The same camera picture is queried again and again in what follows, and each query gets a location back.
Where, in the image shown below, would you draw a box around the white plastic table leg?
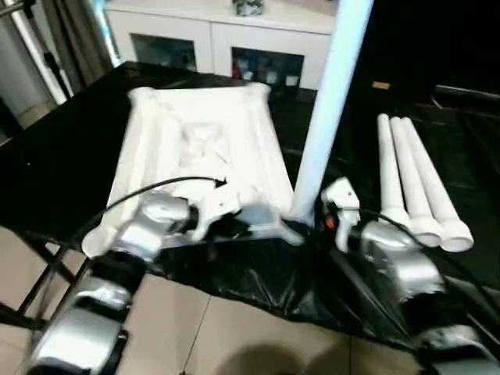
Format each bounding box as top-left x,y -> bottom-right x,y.
389,116 -> 445,248
287,0 -> 376,223
402,119 -> 476,253
377,113 -> 411,232

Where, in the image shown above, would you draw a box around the black glossy mat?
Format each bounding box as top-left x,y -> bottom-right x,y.
0,61 -> 500,348

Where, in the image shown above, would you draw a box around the long black bar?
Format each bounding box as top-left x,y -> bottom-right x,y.
433,84 -> 500,102

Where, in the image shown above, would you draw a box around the white cabinet with glass doors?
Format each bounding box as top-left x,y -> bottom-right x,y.
105,0 -> 338,91

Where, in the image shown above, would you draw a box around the dark object on cabinet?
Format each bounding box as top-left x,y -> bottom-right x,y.
232,0 -> 266,18

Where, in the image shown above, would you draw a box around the grey curtain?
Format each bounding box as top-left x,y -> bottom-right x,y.
42,0 -> 122,91

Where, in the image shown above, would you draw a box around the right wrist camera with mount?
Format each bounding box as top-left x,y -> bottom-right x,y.
320,177 -> 360,253

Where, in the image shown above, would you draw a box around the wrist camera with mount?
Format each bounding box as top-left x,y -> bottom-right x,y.
320,177 -> 360,253
191,180 -> 244,240

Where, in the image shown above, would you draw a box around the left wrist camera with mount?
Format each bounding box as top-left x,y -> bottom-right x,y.
191,180 -> 244,240

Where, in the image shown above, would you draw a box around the black folding table frame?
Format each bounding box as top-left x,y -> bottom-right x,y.
0,230 -> 91,329

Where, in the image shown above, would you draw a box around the black camera tripod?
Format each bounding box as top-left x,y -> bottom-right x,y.
0,0 -> 75,103

